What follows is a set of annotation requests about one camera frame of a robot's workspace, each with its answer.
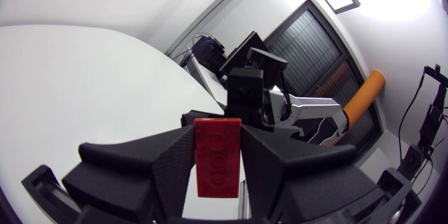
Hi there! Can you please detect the window blind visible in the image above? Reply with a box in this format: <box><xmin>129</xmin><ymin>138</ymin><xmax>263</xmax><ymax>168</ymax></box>
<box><xmin>262</xmin><ymin>0</ymin><xmax>383</xmax><ymax>158</ymax></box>

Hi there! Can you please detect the orange foam tube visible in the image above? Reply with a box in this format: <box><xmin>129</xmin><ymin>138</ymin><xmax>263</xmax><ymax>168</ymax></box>
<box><xmin>327</xmin><ymin>69</ymin><xmax>386</xmax><ymax>147</ymax></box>

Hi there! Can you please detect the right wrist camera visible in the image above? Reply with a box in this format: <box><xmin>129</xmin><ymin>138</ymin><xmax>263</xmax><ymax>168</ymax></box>
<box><xmin>225</xmin><ymin>66</ymin><xmax>265</xmax><ymax>117</ymax></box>

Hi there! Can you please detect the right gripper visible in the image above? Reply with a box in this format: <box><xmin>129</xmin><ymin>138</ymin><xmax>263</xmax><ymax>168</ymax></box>
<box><xmin>181</xmin><ymin>109</ymin><xmax>305</xmax><ymax>141</ymax></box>

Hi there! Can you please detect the red toy brick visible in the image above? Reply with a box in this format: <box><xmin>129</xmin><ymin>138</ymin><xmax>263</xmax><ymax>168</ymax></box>
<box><xmin>193</xmin><ymin>117</ymin><xmax>243</xmax><ymax>199</ymax></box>

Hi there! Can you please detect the dark screen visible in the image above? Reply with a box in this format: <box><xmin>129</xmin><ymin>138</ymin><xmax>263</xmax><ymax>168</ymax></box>
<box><xmin>219</xmin><ymin>30</ymin><xmax>269</xmax><ymax>77</ymax></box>

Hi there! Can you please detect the black electronics box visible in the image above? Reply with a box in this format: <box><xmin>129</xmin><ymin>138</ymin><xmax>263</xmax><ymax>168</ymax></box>
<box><xmin>191</xmin><ymin>36</ymin><xmax>228</xmax><ymax>75</ymax></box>

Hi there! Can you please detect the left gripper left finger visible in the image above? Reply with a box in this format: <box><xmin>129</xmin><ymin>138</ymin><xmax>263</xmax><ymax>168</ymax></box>
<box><xmin>62</xmin><ymin>125</ymin><xmax>196</xmax><ymax>224</ymax></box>

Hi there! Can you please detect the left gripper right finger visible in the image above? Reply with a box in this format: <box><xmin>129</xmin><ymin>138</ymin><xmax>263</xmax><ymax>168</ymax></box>
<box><xmin>241</xmin><ymin>124</ymin><xmax>377</xmax><ymax>224</ymax></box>

